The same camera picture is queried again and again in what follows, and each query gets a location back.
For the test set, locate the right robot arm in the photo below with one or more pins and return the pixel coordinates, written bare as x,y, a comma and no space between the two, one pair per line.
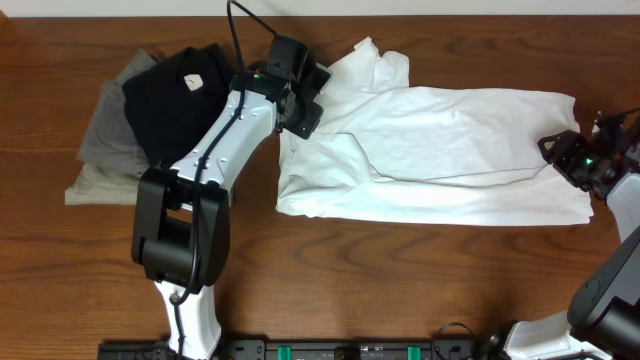
602,321

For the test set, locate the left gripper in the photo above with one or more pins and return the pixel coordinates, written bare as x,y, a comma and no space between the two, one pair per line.
305,127

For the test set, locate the beige folded shirt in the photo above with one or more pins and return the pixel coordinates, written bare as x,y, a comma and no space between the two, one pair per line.
98,186

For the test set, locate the white t-shirt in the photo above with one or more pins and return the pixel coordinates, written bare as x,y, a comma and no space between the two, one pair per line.
387,151

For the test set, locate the grey folded shirt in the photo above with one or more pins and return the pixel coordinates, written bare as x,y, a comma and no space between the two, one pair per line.
109,142

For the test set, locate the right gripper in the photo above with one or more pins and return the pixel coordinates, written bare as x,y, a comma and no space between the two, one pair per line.
561,152

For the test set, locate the black folded shirt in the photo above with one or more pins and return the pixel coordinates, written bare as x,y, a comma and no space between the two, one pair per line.
171,106

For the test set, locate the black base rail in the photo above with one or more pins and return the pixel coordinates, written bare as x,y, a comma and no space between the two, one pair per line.
265,350

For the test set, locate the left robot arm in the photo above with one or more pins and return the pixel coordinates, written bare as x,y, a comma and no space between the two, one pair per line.
181,232

